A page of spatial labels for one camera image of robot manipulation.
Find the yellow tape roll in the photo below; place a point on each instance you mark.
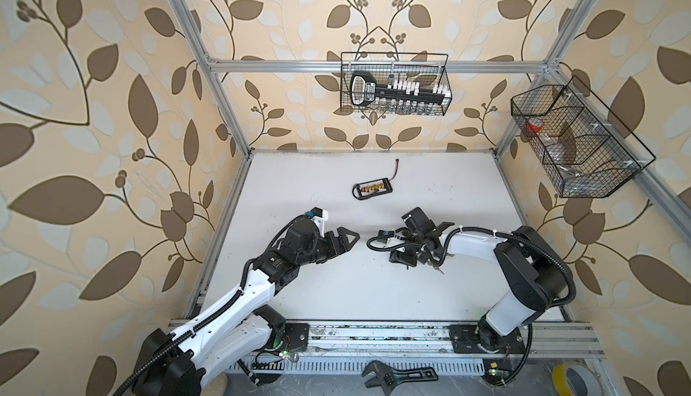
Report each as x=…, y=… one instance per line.
x=572, y=379

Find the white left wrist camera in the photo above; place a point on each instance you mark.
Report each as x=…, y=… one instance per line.
x=319, y=217

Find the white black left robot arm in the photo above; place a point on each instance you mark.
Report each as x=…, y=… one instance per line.
x=187, y=360

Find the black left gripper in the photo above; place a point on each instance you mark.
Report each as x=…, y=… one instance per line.
x=342, y=246

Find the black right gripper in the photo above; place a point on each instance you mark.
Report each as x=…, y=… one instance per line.
x=400, y=256

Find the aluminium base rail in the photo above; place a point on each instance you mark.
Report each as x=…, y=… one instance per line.
x=333, y=347

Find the black wire basket wall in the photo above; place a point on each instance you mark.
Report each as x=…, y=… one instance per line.
x=586, y=149
x=425, y=68

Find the black adjustable wrench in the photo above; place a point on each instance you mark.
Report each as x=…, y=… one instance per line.
x=381, y=375

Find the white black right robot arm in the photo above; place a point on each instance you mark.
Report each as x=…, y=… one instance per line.
x=537, y=277

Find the black charging board yellow connectors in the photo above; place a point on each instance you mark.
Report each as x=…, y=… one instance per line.
x=371, y=189

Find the black wire basket right wall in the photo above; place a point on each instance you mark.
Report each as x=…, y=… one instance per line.
x=586, y=149

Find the black wire basket back wall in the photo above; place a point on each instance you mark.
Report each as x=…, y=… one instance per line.
x=425, y=68

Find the black socket tool set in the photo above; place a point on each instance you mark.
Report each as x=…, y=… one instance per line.
x=363, y=90

